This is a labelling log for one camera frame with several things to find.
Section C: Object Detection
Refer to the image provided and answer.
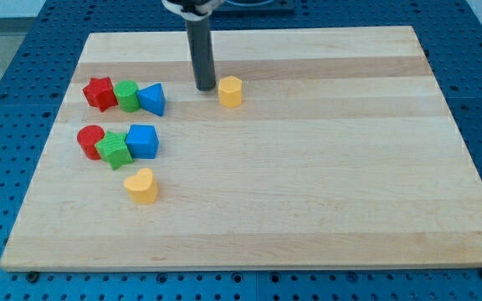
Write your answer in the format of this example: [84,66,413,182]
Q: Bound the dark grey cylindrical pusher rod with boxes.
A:
[186,18,216,91]

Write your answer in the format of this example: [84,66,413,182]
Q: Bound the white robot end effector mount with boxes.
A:
[162,0,224,22]

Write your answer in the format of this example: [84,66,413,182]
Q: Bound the red star block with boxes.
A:
[82,77,118,112]

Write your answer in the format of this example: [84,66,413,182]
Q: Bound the blue cube block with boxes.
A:
[126,125,159,159]

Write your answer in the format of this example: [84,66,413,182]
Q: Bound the green star block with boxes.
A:
[95,130,133,170]

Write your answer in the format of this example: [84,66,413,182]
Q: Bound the yellow hexagon block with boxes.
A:
[218,75,243,108]

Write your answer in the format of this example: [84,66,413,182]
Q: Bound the blue triangle block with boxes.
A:
[137,83,166,116]

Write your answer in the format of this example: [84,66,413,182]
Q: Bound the green cylinder block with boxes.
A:
[114,80,141,113]

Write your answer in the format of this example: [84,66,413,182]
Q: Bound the red cylinder block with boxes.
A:
[76,125,105,160]

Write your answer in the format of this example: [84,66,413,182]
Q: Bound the yellow heart block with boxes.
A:
[123,168,159,205]

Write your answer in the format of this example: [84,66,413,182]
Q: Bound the light wooden board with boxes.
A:
[0,26,482,272]

